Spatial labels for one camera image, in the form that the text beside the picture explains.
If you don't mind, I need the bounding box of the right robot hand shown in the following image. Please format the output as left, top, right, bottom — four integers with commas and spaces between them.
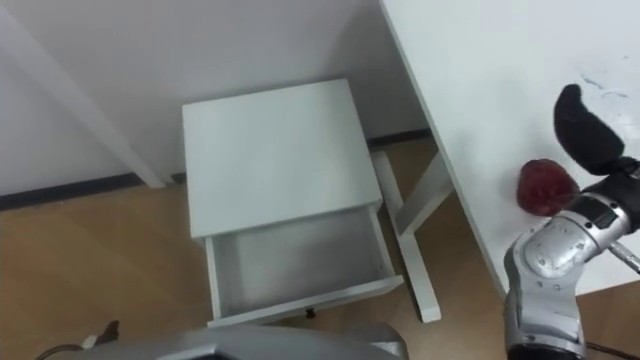
552, 83, 640, 234

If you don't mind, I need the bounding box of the red strawberry soft toy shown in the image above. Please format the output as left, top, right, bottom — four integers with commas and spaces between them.
516, 158, 581, 218

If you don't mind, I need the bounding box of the white desk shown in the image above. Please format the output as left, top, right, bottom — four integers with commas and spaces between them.
370, 0, 640, 324

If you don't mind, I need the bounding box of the white bedside cabinet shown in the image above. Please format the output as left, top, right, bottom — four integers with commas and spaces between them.
181, 77, 384, 248

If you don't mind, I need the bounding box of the open white drawer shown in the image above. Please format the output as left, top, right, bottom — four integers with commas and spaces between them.
203, 204, 405, 329

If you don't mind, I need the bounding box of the robot body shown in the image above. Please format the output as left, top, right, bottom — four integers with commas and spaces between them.
74, 322, 410, 360

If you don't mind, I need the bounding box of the white wall post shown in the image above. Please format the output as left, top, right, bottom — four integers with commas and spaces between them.
0, 4, 166, 190

